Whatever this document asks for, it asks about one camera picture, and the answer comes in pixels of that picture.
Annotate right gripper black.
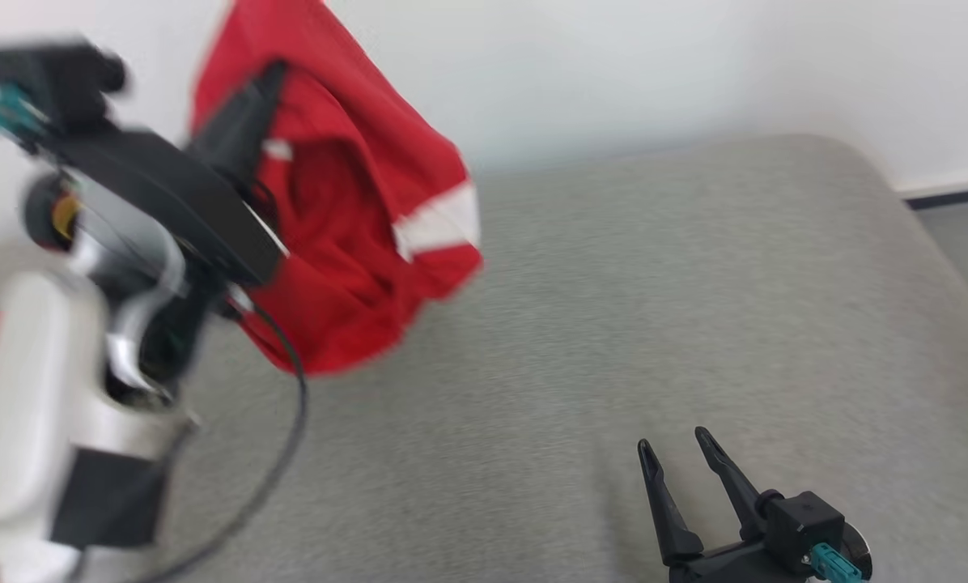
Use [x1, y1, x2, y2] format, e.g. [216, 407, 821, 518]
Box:
[637, 426, 794, 583]

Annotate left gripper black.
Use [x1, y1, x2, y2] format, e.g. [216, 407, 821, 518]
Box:
[45, 61, 289, 290]

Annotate red shorts white side stripe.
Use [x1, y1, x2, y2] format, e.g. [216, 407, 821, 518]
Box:
[191, 0, 485, 378]

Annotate teal cable connector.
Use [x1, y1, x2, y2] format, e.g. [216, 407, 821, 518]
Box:
[809, 543, 867, 583]
[0, 85, 45, 138]

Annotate thin black cable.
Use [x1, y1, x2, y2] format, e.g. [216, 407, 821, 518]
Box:
[148, 296, 310, 583]

